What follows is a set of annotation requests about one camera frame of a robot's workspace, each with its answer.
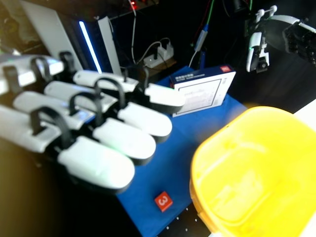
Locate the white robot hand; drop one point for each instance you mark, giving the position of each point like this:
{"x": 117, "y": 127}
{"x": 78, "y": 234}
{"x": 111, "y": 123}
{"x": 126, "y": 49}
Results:
{"x": 296, "y": 37}
{"x": 103, "y": 170}

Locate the white and blue box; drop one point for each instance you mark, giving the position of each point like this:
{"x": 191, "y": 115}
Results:
{"x": 205, "y": 93}

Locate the white power strip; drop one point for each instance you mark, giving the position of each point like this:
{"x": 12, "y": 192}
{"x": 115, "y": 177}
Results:
{"x": 160, "y": 55}

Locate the yellow plastic basket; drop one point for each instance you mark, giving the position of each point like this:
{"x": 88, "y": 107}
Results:
{"x": 247, "y": 172}

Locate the red block with number three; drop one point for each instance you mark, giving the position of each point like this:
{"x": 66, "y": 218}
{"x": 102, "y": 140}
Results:
{"x": 163, "y": 201}

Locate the blue cloth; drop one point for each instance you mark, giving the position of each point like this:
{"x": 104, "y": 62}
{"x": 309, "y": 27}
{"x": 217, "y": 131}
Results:
{"x": 177, "y": 153}

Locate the white adapter plug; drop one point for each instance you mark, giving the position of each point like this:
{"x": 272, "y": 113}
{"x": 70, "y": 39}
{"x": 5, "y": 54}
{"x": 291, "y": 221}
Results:
{"x": 201, "y": 39}

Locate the white console with blue light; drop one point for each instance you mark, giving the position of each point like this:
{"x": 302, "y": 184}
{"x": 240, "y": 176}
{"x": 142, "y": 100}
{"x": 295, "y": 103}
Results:
{"x": 49, "y": 32}

